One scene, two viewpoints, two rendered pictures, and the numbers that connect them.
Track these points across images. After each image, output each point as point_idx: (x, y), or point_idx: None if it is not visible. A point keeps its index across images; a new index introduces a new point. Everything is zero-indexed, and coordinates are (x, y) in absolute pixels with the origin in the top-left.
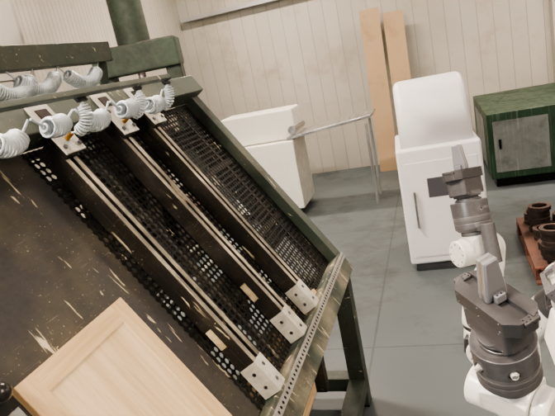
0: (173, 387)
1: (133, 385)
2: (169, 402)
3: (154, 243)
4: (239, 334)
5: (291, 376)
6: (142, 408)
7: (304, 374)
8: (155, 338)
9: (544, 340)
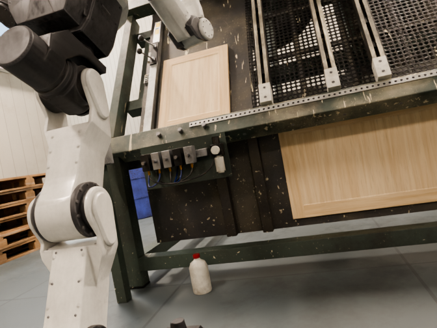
0: (214, 81)
1: (198, 74)
2: (206, 85)
3: (259, 20)
4: (264, 70)
5: (283, 103)
6: (193, 82)
7: (300, 108)
8: (225, 62)
9: (162, 17)
